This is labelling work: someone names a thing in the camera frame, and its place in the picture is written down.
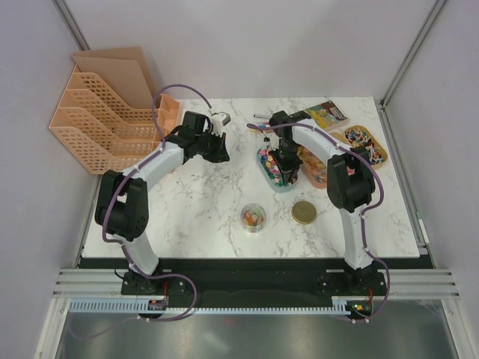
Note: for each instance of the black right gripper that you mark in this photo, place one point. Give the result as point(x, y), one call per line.
point(288, 170)

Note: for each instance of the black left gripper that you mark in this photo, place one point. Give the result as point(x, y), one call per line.
point(220, 154)

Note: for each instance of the gold jar lid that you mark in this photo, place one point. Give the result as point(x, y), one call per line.
point(304, 212)

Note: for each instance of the clear glass jar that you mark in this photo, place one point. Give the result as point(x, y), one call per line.
point(253, 217)

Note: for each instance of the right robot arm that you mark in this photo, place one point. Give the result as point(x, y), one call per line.
point(350, 180)

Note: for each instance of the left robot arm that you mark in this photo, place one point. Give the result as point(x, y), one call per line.
point(122, 208)

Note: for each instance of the blue tray of solid candies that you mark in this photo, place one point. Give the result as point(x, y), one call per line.
point(270, 171)

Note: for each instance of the peach tray of popsicle candies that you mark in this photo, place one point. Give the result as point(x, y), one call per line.
point(313, 168)

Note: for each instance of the beige tray of star gummies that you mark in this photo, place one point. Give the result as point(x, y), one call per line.
point(340, 140)

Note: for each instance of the tan tray of lollipops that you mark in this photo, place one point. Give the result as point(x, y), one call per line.
point(360, 136)

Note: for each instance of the peach desk organizer rack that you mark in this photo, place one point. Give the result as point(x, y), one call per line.
point(108, 117)

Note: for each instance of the white slotted cable duct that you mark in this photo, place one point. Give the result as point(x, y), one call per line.
point(149, 306)

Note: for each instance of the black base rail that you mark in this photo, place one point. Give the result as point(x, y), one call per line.
point(257, 282)

